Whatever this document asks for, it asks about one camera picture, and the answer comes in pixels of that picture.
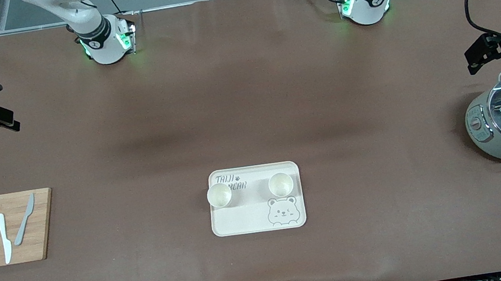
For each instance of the white plastic cup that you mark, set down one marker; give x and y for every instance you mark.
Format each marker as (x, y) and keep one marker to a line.
(219, 196)
(281, 185)

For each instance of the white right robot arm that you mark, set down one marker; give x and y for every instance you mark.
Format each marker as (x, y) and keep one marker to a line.
(94, 40)

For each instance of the cream tray with bear print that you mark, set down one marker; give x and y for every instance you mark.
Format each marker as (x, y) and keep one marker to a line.
(251, 214)

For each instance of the white plastic knife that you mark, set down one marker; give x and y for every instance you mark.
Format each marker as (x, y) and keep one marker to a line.
(2, 229)

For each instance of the grey plastic knife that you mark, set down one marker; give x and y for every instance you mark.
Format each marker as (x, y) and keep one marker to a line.
(23, 231)

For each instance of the wooden cutting board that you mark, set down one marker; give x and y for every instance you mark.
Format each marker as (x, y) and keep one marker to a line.
(47, 228)

